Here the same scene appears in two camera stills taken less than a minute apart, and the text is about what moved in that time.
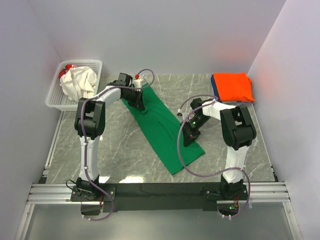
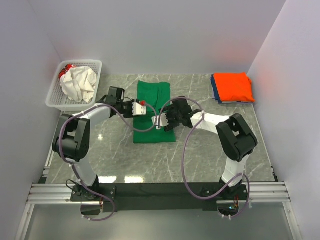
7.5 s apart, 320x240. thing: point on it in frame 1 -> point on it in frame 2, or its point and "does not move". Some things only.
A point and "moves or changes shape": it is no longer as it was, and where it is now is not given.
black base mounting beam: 157,197 does not move
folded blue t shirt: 215,88 does not move
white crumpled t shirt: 79,82 does not move
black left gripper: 139,102 -> 130,115
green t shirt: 163,131 moves or changes shape
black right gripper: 190,135 -> 171,126
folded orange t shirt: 234,87 does not move
